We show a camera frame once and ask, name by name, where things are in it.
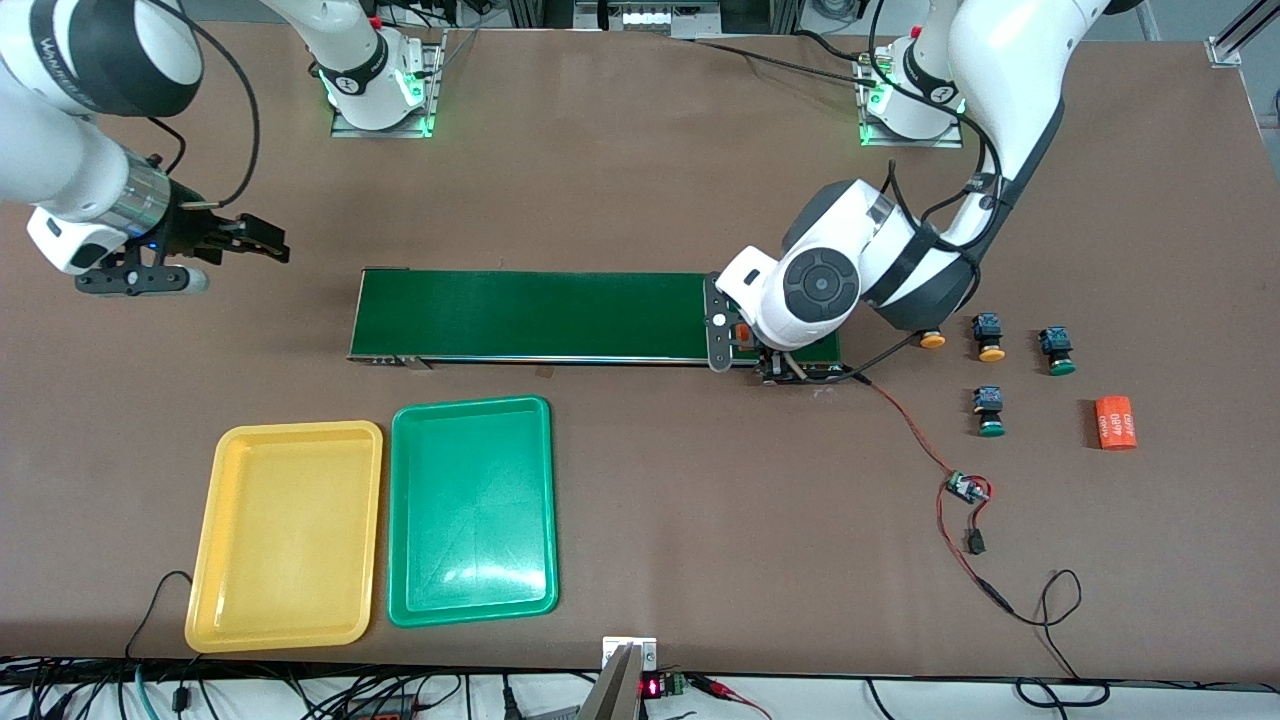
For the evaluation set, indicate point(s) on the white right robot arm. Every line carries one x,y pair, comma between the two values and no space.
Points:
60,160

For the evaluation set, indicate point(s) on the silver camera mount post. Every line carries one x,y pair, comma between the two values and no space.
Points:
615,690

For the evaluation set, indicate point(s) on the red digit display module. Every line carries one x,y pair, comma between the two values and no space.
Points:
652,687

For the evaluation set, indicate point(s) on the orange printed cylinder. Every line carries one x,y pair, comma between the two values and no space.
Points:
1116,423
742,331

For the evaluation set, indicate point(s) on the yellow mushroom push button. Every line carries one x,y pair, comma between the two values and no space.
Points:
989,328
932,341

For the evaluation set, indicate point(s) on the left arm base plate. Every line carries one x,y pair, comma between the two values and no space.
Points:
940,142

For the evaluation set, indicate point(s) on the green plastic tray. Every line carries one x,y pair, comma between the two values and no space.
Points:
470,560

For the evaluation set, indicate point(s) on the green conveyor belt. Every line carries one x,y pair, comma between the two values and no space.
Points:
550,315

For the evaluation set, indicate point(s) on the aluminium frame profile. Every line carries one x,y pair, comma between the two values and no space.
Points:
1235,40

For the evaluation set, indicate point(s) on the green mushroom push button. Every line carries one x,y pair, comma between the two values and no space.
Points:
989,402
1056,345

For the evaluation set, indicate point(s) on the red black power lead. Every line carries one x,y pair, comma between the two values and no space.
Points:
940,520

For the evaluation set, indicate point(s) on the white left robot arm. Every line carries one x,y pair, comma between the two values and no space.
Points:
1010,80

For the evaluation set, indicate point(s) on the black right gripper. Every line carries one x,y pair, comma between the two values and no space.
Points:
192,231

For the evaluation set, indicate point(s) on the metal box with white label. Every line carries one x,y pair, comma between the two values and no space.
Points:
650,18

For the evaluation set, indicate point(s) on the yellow plastic tray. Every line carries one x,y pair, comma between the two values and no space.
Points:
285,540

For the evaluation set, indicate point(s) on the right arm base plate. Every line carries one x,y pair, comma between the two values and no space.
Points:
436,100

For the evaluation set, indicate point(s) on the small controller circuit board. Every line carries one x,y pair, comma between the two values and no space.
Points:
965,487

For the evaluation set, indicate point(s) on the black inline plug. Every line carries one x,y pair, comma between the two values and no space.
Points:
975,543

